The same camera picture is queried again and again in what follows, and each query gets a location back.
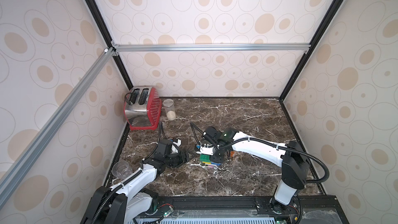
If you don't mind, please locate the clear glass with powder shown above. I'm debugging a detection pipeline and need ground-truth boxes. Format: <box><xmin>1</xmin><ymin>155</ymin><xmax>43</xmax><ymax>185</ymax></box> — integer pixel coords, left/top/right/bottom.
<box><xmin>163</xmin><ymin>99</ymin><xmax>176</xmax><ymax>120</ymax></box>

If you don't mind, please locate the green lego brick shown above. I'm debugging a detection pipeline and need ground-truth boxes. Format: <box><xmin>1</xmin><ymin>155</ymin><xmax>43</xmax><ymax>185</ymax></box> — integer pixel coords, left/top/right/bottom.
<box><xmin>200</xmin><ymin>154</ymin><xmax>211</xmax><ymax>162</ymax></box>

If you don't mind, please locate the red silver toaster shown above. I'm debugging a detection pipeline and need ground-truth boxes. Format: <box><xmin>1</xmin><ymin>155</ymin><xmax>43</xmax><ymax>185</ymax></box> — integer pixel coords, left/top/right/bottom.
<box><xmin>123</xmin><ymin>86</ymin><xmax>162</xmax><ymax>131</ymax></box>

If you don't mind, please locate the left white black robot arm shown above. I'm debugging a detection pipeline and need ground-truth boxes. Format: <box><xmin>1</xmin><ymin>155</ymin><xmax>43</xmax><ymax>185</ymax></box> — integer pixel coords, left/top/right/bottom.
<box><xmin>81</xmin><ymin>139</ymin><xmax>189</xmax><ymax>224</ymax></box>

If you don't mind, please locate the horizontal aluminium back rail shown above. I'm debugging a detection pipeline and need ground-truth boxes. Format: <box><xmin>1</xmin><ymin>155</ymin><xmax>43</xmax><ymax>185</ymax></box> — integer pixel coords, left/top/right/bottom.
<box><xmin>114</xmin><ymin>43</ymin><xmax>311</xmax><ymax>52</ymax></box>

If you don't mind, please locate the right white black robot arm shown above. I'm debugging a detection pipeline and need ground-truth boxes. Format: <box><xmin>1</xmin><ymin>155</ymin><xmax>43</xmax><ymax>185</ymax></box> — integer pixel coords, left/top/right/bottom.
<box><xmin>195</xmin><ymin>127</ymin><xmax>330</xmax><ymax>213</ymax></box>

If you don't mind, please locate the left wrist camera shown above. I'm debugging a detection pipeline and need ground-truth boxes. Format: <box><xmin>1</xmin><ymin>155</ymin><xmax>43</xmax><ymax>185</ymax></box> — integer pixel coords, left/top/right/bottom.
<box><xmin>171</xmin><ymin>139</ymin><xmax>181</xmax><ymax>154</ymax></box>

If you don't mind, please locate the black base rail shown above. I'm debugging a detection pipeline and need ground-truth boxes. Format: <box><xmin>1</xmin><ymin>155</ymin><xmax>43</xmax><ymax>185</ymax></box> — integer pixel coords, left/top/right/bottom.
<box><xmin>132</xmin><ymin>196</ymin><xmax>349</xmax><ymax>224</ymax></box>

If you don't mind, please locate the clear plastic cup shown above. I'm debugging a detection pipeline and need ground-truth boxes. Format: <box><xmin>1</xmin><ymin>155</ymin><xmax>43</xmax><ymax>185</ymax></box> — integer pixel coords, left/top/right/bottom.
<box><xmin>112</xmin><ymin>160</ymin><xmax>133</xmax><ymax>179</ymax></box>

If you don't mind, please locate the left aluminium side rail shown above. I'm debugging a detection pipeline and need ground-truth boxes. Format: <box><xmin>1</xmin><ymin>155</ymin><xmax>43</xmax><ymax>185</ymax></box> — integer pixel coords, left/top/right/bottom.
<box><xmin>1</xmin><ymin>47</ymin><xmax>116</xmax><ymax>208</ymax></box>

